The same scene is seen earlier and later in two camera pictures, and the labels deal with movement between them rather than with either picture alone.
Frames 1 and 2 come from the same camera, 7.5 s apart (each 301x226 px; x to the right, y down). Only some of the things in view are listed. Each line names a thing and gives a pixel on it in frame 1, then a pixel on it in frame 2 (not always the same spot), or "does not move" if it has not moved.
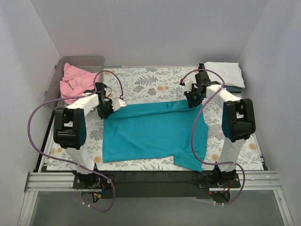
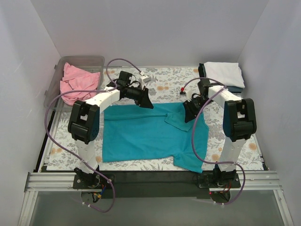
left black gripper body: (104, 111) to (143, 95)
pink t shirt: (75, 82) does not move
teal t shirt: (177, 129) does not move
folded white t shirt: (230, 71) does not move
